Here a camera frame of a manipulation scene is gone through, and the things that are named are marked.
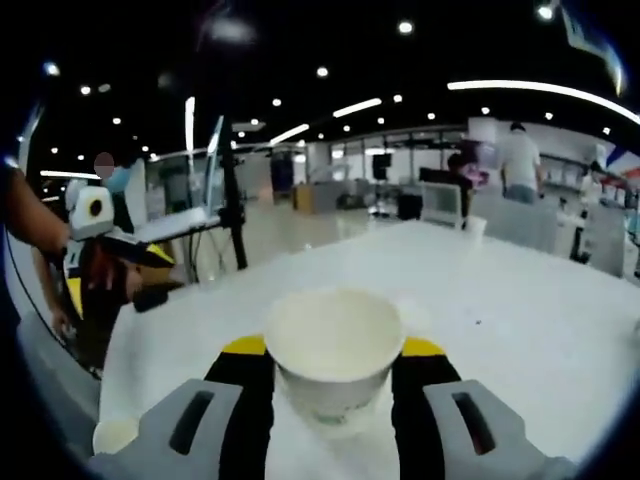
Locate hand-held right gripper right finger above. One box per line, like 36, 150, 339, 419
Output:
389, 335, 576, 480

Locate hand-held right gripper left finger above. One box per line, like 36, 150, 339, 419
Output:
87, 333, 276, 480

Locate person's left hand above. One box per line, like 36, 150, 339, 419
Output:
82, 239, 146, 307

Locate small white side desk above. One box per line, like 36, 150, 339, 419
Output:
133, 206, 225, 247

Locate white table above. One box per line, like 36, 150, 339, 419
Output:
97, 219, 640, 480

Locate glass partition panel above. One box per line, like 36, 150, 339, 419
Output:
201, 114, 226, 214

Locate brown cabinet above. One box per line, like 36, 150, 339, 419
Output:
292, 183, 332, 215

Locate straight ceiling light strip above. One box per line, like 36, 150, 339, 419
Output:
269, 123, 311, 146
332, 97, 384, 120

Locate white framed screen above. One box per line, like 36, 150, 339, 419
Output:
421, 181, 465, 230

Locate long grey counter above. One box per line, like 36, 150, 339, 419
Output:
472, 194, 629, 279

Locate long curved ceiling light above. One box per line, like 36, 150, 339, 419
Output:
446, 79, 640, 126

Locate round ceiling downlights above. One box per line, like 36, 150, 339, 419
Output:
42, 19, 614, 161

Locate ceiling air vent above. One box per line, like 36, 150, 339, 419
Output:
559, 4, 626, 96

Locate red blue wall banner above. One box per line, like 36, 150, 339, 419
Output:
604, 147, 640, 179

